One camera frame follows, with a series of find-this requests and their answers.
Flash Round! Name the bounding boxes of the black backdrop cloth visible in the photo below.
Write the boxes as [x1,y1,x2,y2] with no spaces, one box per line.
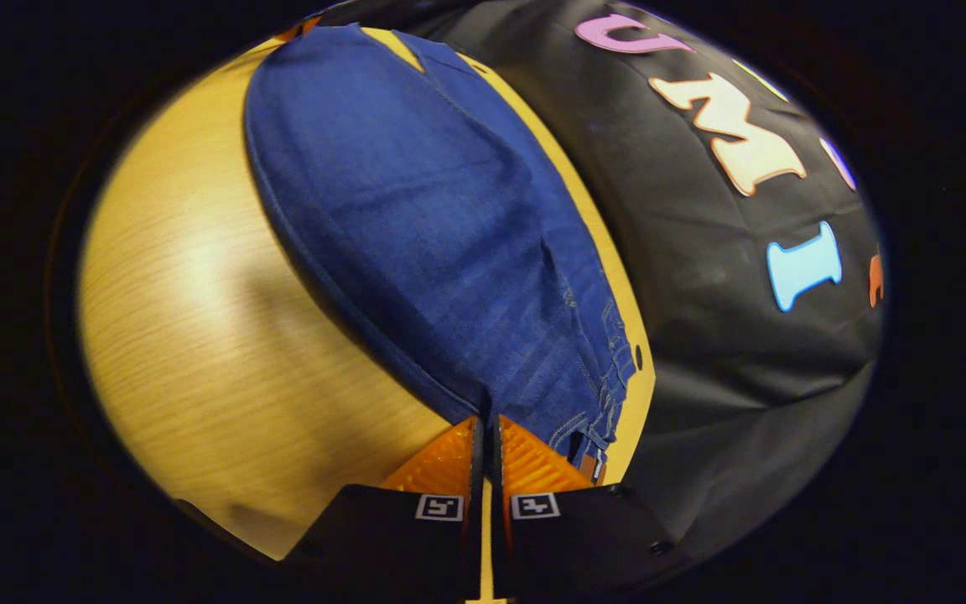
[315,0,886,563]

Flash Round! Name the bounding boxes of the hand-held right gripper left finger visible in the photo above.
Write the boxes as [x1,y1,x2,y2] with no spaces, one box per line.
[282,415,486,601]

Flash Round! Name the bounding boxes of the blue denim jeans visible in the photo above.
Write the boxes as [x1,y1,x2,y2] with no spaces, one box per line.
[244,23,639,483]

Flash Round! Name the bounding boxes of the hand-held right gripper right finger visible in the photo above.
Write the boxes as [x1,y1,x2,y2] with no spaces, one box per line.
[491,414,689,601]

